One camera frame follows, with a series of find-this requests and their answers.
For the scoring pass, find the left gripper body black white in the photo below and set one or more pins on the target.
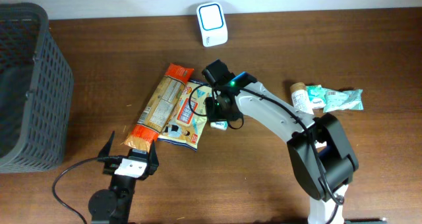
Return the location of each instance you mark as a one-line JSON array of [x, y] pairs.
[[111, 167]]

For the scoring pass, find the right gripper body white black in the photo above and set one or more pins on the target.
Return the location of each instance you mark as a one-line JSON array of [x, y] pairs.
[[221, 114]]

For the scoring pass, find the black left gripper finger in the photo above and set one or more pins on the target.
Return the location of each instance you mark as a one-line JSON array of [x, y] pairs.
[[153, 158], [104, 152]]

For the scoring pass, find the small teal white packet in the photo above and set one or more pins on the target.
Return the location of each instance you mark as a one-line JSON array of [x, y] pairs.
[[221, 125]]

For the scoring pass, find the orange spaghetti package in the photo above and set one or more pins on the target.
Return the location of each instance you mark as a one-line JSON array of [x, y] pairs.
[[159, 108]]

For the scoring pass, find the white green tube beige cap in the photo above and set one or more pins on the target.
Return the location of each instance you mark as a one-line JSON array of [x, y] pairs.
[[300, 98]]

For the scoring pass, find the small teal tissue box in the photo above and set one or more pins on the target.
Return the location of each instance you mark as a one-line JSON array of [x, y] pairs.
[[316, 96]]

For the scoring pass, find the teal tissue pouch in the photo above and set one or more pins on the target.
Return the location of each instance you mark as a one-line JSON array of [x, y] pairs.
[[346, 100]]

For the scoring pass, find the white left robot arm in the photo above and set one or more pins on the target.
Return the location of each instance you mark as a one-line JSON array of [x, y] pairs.
[[113, 205]]

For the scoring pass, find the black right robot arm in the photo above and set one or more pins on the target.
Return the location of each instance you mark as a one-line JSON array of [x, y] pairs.
[[322, 157]]

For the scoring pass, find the grey plastic mesh basket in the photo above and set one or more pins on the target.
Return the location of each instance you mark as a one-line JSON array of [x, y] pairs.
[[36, 91]]

